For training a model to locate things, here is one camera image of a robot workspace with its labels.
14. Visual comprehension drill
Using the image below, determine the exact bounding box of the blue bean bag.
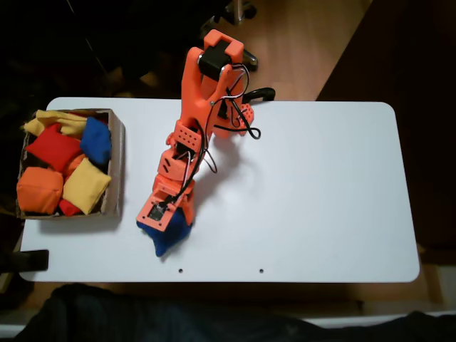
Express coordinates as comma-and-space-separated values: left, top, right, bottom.
135, 209, 195, 258
80, 116, 113, 167

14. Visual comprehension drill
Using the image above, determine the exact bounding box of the cardboard box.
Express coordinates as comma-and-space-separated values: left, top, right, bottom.
16, 108, 126, 220

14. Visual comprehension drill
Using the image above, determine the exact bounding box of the yellow bean bag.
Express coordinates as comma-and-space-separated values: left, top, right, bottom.
21, 109, 88, 140
62, 157, 112, 215

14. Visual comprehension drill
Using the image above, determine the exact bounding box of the orange bean bag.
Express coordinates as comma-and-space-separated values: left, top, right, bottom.
16, 166, 65, 215
63, 152, 86, 179

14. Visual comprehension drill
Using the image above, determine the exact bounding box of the red bean bag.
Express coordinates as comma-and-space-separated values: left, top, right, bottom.
25, 123, 83, 172
58, 198, 83, 217

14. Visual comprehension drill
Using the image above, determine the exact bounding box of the black table clamp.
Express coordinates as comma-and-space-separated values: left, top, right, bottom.
245, 87, 276, 104

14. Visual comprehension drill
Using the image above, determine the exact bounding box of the office chair base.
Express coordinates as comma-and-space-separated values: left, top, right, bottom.
201, 0, 259, 72

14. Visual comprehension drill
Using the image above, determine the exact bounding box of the orange bracket with camera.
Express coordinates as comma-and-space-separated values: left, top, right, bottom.
135, 190, 186, 232

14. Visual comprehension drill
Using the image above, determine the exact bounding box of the long black cable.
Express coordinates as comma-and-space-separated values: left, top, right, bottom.
209, 63, 261, 140

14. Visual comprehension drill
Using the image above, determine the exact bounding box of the black camera stand clamp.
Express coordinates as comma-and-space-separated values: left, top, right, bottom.
0, 249, 50, 274

